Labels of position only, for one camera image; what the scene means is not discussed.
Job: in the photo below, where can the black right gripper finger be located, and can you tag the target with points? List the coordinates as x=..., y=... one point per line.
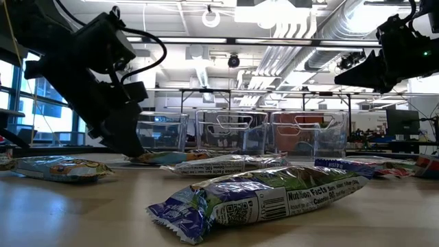
x=370, y=79
x=381, y=60

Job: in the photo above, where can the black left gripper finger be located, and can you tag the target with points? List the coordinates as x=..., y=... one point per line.
x=96, y=132
x=127, y=130

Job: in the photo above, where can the light blue granola bar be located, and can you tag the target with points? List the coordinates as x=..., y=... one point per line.
x=61, y=169

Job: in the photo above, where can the blue and red granola bar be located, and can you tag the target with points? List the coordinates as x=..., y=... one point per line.
x=343, y=166

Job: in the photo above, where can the silver granola bar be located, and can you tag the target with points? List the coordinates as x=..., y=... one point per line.
x=223, y=166

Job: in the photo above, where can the red orange granola bar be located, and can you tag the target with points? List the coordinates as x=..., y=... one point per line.
x=428, y=168

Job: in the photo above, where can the purple blue granola bar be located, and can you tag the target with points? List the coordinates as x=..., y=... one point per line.
x=257, y=195

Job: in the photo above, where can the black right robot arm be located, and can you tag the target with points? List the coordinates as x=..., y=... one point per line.
x=433, y=13

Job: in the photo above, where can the black ceiling spotlight cluster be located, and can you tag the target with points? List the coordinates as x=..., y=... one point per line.
x=350, y=61

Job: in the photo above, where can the clear plastic bin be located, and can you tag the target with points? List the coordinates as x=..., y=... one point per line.
x=329, y=137
x=164, y=132
x=233, y=137

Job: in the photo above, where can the black computer monitor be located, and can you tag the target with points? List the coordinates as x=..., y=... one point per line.
x=403, y=123

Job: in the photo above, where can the grey side desk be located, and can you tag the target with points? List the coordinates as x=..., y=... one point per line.
x=12, y=113

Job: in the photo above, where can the orange red cabinet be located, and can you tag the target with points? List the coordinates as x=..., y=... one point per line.
x=291, y=137

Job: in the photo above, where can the black overhead light bar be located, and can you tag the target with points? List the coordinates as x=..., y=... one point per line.
x=230, y=41

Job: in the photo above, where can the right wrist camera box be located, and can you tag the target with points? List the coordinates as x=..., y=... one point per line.
x=394, y=27

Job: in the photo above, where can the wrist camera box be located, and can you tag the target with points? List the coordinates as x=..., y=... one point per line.
x=103, y=44
x=394, y=27

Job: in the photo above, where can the black aluminium table frame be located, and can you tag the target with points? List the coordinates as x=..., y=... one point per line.
x=68, y=150

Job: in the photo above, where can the black background table frame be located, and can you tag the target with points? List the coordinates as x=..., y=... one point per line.
x=326, y=93
x=205, y=90

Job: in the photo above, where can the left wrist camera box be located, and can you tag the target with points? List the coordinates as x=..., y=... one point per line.
x=103, y=44

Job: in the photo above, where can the black dome ceiling camera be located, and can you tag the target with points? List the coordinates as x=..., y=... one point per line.
x=234, y=61

